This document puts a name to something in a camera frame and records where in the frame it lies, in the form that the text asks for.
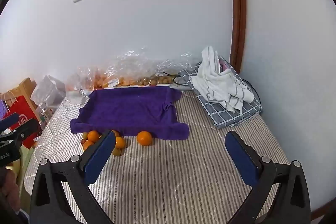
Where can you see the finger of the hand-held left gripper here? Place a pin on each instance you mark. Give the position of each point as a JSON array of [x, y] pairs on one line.
[[25, 129], [9, 120]]

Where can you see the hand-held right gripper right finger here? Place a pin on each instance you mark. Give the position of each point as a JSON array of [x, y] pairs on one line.
[[240, 154]]

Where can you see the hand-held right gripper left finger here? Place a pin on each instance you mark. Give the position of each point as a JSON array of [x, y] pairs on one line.
[[101, 154]]

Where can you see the purple towel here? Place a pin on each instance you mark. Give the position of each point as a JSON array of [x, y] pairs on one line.
[[131, 111]]

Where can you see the person's left hand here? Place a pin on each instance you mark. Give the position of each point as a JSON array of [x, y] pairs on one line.
[[7, 187]]

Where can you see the red paper bag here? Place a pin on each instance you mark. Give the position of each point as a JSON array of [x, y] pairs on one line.
[[22, 111]]

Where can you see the yellow-green cloth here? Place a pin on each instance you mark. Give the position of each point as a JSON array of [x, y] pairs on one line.
[[25, 163]]

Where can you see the cardboard box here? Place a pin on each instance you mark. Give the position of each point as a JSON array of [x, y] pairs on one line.
[[25, 87]]

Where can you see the grey checked cloth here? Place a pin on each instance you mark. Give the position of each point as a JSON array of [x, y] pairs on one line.
[[231, 116]]

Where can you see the translucent grey plastic bag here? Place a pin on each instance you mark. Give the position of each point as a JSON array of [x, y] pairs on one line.
[[48, 91]]

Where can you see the white striped towel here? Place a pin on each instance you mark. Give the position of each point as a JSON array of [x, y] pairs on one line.
[[220, 82]]

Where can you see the clear bag of small oranges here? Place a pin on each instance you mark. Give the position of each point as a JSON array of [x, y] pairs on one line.
[[89, 79]]

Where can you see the clear bag of longans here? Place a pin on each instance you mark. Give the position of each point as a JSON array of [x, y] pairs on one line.
[[141, 71]]

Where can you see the brown wooden door frame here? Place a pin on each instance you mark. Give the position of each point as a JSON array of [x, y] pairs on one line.
[[237, 16]]

